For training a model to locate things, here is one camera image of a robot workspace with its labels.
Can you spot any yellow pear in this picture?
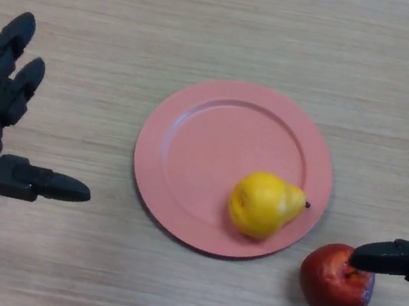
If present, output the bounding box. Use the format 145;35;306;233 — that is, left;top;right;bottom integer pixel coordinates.
222;166;318;248

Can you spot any pink round plate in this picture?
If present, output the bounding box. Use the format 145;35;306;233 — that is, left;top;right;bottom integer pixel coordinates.
119;65;348;275

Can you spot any red apple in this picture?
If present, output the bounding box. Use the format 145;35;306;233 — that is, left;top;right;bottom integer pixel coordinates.
294;238;381;306

